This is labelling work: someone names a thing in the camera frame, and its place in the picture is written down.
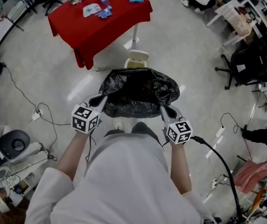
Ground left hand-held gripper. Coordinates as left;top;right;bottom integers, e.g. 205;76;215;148
70;93;109;134

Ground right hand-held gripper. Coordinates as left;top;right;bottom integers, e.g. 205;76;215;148
159;105;194;146

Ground person's left forearm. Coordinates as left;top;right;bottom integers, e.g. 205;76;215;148
56;131;90;182

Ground person's right forearm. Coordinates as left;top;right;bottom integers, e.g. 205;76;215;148
169;143;193;195

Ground white plastic bin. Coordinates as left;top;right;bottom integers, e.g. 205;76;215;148
123;50;150;70

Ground person's left white shoe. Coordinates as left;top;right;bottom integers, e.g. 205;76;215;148
112;118;126;132

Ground red cloth covered table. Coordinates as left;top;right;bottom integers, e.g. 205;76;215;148
47;0;154;70

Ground person's white shirt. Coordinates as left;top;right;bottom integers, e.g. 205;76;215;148
25;133;215;224

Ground blue crumpled gloves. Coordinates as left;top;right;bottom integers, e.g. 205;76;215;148
98;8;113;19

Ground pale flat packet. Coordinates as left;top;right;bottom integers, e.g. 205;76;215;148
82;4;102;18

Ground white robot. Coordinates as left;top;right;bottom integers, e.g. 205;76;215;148
0;129;49;174

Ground pink cloth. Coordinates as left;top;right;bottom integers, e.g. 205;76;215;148
233;160;267;195

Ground small white table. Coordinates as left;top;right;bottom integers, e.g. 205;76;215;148
205;0;258;47

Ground grey chair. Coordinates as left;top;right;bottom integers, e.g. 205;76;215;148
7;0;32;32

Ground black floor cable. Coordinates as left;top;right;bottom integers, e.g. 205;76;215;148
220;112;242;135
1;63;71;161

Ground thick black gripper cable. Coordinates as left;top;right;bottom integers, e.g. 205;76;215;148
190;135;244;222

